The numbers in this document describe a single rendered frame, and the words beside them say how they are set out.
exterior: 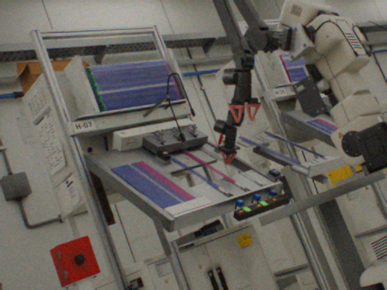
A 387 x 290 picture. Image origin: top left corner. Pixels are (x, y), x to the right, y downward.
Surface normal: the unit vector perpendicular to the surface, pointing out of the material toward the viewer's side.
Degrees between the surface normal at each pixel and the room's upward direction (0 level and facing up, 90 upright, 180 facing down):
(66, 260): 90
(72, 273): 90
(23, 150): 90
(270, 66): 90
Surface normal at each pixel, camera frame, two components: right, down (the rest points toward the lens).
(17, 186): 0.59, -0.36
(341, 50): -0.61, 0.11
